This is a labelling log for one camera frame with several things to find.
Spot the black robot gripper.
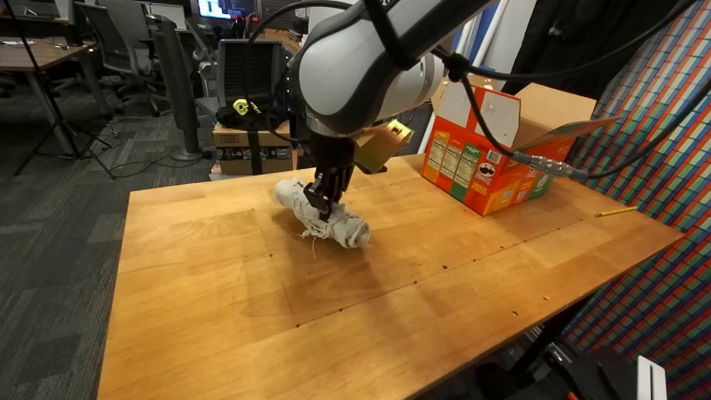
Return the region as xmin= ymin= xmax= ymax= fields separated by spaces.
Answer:
xmin=302 ymin=130 xmax=357 ymax=223

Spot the white cloth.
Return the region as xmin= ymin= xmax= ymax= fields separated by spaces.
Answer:
xmin=271 ymin=175 xmax=374 ymax=252

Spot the small brown cardboard box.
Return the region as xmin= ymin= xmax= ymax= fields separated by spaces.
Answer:
xmin=208 ymin=120 xmax=301 ymax=177

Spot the orange Pringles cardboard box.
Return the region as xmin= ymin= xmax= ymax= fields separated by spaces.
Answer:
xmin=417 ymin=73 xmax=617 ymax=219

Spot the black cap with yellow logo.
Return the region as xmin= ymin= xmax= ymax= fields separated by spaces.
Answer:
xmin=213 ymin=95 xmax=294 ymax=134

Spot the black square cabinet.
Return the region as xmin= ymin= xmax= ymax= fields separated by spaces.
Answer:
xmin=216 ymin=36 xmax=288 ymax=107

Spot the lit computer monitor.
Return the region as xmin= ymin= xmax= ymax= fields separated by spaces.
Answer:
xmin=194 ymin=0 xmax=262 ymax=23

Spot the grey office chair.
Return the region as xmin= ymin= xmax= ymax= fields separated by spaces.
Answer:
xmin=71 ymin=0 xmax=172 ymax=117

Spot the yellow pencil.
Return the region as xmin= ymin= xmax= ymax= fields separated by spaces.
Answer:
xmin=592 ymin=205 xmax=639 ymax=219

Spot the black case under table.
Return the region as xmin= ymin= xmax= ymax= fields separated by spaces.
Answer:
xmin=473 ymin=343 xmax=668 ymax=400

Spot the wooden office desk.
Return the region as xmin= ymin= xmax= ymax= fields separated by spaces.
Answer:
xmin=0 ymin=34 xmax=102 ymax=95

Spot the colourful woven partition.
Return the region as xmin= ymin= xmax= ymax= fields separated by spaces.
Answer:
xmin=559 ymin=0 xmax=711 ymax=400

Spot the white flat panel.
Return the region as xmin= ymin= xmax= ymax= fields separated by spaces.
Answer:
xmin=634 ymin=354 xmax=670 ymax=400

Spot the tan wrist camera mount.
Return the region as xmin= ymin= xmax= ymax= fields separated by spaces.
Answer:
xmin=351 ymin=117 xmax=415 ymax=177

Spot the grey cylindrical post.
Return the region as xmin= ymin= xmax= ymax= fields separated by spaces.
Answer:
xmin=148 ymin=14 xmax=206 ymax=165

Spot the black cable with silver connector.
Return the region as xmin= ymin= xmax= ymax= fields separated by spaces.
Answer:
xmin=443 ymin=52 xmax=711 ymax=183

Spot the black camera tripod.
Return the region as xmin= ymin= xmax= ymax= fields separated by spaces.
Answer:
xmin=0 ymin=0 xmax=118 ymax=179

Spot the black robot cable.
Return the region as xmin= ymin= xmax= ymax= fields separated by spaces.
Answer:
xmin=473 ymin=0 xmax=703 ymax=84

